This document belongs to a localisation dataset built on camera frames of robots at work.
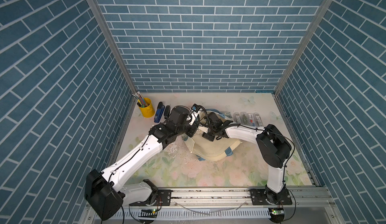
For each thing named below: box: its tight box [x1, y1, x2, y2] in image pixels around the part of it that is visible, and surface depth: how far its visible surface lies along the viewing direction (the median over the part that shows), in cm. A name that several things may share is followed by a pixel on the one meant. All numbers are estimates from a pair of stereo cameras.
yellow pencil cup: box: [138, 97, 156, 119], surface depth 104 cm
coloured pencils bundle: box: [131, 90, 149, 108], surface depth 101 cm
